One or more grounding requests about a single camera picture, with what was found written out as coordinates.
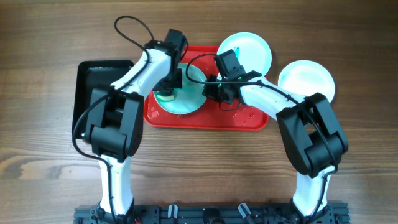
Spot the black mounting rail base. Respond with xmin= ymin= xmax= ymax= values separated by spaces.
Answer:
xmin=73 ymin=202 xmax=351 ymax=224

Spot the white plate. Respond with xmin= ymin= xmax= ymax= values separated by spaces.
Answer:
xmin=154 ymin=63 xmax=206 ymax=115
xmin=217 ymin=32 xmax=272 ymax=76
xmin=277 ymin=60 xmax=336 ymax=103

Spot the black water tray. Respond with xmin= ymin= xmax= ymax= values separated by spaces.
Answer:
xmin=72 ymin=60 xmax=134 ymax=131

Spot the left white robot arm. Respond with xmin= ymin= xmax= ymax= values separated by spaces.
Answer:
xmin=72 ymin=35 xmax=188 ymax=223

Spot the yellow green sponge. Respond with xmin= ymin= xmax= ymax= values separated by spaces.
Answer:
xmin=157 ymin=90 xmax=175 ymax=102

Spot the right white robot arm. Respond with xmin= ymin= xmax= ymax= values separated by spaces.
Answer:
xmin=203 ymin=76 xmax=348 ymax=222

